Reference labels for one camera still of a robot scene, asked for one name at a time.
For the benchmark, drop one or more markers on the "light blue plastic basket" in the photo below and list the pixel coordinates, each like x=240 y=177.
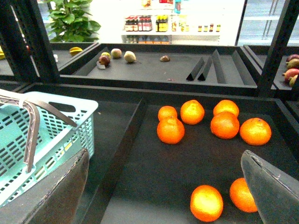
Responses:
x=57 y=141

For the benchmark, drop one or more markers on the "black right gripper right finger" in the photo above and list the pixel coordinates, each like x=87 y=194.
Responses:
x=276 y=194

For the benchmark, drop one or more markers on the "yellow starfruit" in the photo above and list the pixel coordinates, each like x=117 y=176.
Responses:
x=75 y=50

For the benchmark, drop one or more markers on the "black fruit display shelf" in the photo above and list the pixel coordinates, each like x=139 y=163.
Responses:
x=133 y=177

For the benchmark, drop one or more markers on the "white shelf with bottles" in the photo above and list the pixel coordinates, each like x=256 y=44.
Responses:
x=167 y=22

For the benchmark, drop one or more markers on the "orange tangerine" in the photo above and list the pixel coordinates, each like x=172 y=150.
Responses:
x=241 y=196
x=170 y=130
x=192 y=112
x=206 y=203
x=225 y=125
x=226 y=106
x=255 y=131
x=167 y=111

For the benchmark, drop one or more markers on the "grey basket handle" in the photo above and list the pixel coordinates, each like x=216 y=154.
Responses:
x=31 y=104

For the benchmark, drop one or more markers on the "pale green pear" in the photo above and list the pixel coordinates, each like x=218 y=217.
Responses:
x=129 y=57

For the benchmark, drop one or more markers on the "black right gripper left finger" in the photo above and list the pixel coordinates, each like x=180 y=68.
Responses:
x=53 y=200

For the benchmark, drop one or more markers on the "dark red passionfruit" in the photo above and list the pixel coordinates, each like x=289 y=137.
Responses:
x=104 y=60

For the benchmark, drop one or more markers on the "green potted plant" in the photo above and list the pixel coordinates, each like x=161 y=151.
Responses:
x=70 y=21

